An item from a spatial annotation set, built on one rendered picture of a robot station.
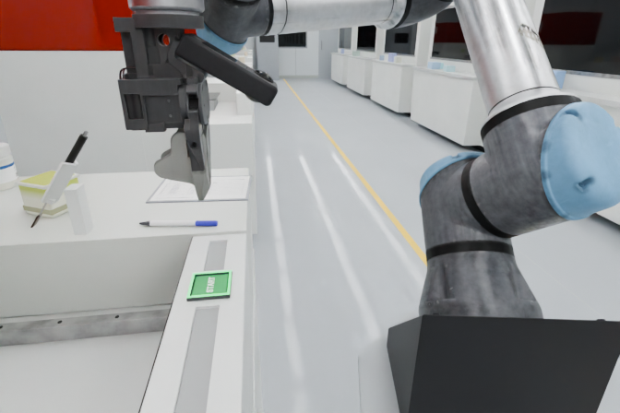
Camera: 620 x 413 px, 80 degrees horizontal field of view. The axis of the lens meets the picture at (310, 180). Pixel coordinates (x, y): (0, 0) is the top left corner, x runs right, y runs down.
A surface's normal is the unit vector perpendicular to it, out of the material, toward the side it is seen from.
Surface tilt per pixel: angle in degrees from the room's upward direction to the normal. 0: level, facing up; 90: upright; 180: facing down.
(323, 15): 113
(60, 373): 0
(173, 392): 0
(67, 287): 90
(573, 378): 90
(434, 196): 70
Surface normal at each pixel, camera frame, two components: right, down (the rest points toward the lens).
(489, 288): -0.11, -0.68
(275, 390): 0.00, -0.93
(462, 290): -0.50, -0.63
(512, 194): -0.80, 0.30
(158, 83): 0.15, 0.36
